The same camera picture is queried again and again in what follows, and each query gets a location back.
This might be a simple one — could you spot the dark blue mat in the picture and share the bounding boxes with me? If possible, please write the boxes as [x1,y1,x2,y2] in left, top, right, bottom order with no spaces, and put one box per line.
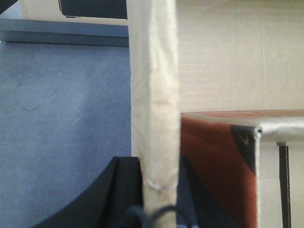
[0,42,131,228]

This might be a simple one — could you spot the white box with dark print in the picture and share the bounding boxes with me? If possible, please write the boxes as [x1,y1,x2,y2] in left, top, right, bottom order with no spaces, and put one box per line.
[18,0,128,26]

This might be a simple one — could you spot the large brown cardboard box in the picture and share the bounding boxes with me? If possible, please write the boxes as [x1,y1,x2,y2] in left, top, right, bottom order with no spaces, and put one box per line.
[127,0,304,213]

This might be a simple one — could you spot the black cable near camera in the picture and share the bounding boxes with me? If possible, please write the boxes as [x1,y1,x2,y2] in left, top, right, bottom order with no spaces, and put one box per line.
[120,204,194,228]

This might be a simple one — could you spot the orange and tan small box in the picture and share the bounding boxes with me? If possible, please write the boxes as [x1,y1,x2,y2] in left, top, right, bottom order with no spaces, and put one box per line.
[180,110,304,228]

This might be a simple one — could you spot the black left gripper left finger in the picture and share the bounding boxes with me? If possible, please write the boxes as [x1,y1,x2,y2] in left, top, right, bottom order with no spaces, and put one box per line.
[37,157,143,228]

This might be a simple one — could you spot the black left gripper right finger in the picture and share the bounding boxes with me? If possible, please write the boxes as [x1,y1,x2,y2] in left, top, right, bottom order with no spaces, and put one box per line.
[177,155,232,228]

